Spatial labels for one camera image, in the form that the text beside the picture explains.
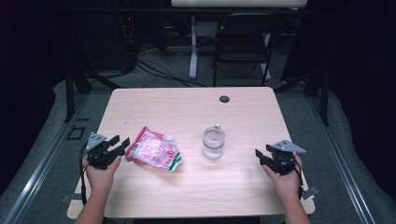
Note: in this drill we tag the grey box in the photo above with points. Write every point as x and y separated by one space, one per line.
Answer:
206 29

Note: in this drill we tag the dark computer tower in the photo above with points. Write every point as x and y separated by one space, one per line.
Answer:
109 43

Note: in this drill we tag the black chair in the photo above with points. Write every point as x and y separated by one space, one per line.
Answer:
246 34

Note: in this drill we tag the black metal stand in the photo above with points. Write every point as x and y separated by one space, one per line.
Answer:
69 93
325 99

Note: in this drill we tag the dark round table grommet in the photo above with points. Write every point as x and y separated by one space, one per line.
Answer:
224 99

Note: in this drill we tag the pink and white plastic bag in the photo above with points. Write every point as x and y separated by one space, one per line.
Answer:
154 151

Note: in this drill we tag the clear glass jar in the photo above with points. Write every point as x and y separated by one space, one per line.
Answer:
213 149

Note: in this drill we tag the person's left hand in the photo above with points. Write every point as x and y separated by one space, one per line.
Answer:
99 180

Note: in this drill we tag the white desk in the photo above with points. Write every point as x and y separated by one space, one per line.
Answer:
236 3

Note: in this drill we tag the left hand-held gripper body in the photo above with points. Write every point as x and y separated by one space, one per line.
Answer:
99 155

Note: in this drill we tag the grey table clip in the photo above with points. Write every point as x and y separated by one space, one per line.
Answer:
70 198
310 193

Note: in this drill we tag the aluminium floor rail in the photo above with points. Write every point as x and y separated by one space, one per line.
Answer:
31 189
351 193

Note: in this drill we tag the person's right hand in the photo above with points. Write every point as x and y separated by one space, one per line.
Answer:
288 185

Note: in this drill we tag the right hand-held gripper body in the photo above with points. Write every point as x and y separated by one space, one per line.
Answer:
281 163

